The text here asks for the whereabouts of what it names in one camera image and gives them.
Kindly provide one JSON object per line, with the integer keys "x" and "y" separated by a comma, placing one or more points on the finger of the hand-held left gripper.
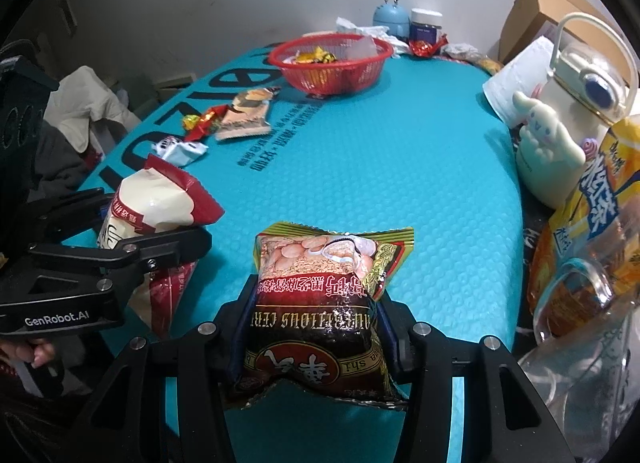
{"x": 75, "y": 205}
{"x": 170, "y": 243}

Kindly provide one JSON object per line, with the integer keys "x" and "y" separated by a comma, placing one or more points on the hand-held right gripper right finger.
{"x": 425, "y": 358}

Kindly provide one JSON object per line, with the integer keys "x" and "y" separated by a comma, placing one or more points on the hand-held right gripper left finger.
{"x": 200, "y": 358}

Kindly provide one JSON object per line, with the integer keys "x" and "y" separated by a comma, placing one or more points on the large white red snack packet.
{"x": 150, "y": 198}

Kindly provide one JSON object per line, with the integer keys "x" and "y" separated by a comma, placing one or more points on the red green peanut packet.
{"x": 315, "y": 323}

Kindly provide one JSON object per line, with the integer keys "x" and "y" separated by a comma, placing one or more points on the red plastic basket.
{"x": 330, "y": 75}

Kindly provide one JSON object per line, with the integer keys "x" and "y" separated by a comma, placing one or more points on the yellow black snack packet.
{"x": 312, "y": 55}

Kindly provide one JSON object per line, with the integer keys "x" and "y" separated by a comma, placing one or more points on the clear plastic bag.
{"x": 360, "y": 48}

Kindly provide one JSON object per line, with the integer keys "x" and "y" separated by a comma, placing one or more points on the person's left hand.
{"x": 40, "y": 350}

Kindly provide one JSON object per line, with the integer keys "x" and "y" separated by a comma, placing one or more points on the dark grey cloth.
{"x": 60, "y": 163}

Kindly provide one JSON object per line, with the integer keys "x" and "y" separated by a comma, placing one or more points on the small white snack packet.
{"x": 180, "y": 150}

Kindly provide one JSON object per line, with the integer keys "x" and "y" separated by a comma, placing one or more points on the white cloth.
{"x": 85, "y": 98}

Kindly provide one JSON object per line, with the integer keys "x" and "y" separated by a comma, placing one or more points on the tan cartoon snack packet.
{"x": 245, "y": 118}

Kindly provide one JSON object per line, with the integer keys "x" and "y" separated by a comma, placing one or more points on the beige wooden board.
{"x": 175, "y": 83}

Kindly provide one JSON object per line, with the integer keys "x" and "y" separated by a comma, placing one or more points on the clear glass cup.
{"x": 575, "y": 293}

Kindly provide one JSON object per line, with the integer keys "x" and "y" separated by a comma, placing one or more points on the teal printed table mat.
{"x": 375, "y": 168}

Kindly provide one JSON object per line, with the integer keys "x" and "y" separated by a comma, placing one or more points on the yellow labelled drink bottle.
{"x": 600, "y": 183}

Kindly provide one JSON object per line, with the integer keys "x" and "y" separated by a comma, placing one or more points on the white flat box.
{"x": 315, "y": 34}

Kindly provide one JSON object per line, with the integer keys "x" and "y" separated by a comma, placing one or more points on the crumpled white tissue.
{"x": 347, "y": 24}

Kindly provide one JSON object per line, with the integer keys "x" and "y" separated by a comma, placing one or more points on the white padded paper sheet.
{"x": 520, "y": 78}

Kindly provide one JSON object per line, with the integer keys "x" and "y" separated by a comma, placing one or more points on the golden snack packet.
{"x": 487, "y": 64}

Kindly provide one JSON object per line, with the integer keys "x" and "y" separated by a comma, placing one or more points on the crumpled white wrapper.
{"x": 460, "y": 50}

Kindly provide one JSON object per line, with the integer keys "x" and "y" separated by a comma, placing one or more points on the red crumpled candy wrapper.
{"x": 422, "y": 48}

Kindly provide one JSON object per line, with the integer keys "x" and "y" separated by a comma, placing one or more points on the blue round gadget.
{"x": 390, "y": 20}

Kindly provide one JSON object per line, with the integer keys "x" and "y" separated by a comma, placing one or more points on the blue jar white lid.
{"x": 426, "y": 28}

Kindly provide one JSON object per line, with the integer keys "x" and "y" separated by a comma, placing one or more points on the brown cardboard box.
{"x": 530, "y": 13}

